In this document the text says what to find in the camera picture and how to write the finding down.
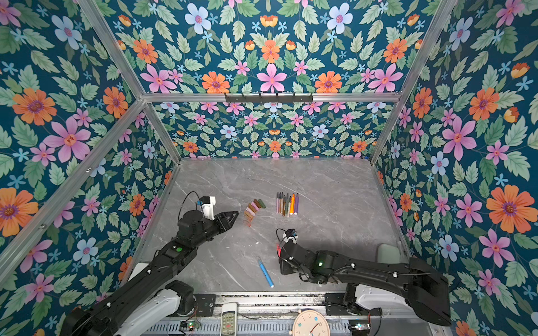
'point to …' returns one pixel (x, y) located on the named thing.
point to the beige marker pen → (289, 205)
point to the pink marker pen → (279, 251)
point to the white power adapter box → (138, 268)
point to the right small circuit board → (359, 325)
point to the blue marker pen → (266, 274)
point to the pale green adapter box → (388, 254)
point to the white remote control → (229, 319)
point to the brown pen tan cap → (284, 201)
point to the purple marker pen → (296, 204)
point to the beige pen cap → (249, 214)
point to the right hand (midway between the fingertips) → (277, 262)
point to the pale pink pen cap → (250, 211)
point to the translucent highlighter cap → (247, 218)
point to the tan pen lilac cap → (281, 202)
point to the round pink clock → (311, 323)
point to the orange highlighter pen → (292, 204)
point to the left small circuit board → (189, 324)
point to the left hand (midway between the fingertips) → (239, 211)
